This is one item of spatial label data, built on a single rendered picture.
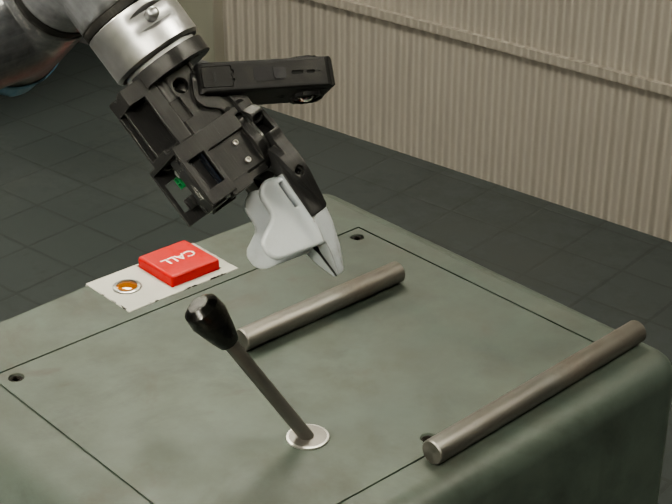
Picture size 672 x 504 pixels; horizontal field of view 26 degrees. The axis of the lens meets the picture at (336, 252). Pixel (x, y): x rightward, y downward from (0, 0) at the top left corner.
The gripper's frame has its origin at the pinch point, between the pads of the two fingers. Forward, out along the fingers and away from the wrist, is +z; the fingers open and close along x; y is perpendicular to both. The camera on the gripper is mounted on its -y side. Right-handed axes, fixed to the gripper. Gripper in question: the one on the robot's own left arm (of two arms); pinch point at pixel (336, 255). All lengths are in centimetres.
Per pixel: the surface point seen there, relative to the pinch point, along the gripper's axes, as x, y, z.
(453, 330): -18.8, -13.7, 13.2
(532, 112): -271, -205, 15
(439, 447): -3.2, 1.3, 17.5
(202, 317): -2.4, 11.1, -2.4
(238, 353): -5.3, 9.5, 1.7
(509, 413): -5.2, -6.5, 19.6
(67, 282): -295, -63, -26
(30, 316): -34.9, 13.8, -11.6
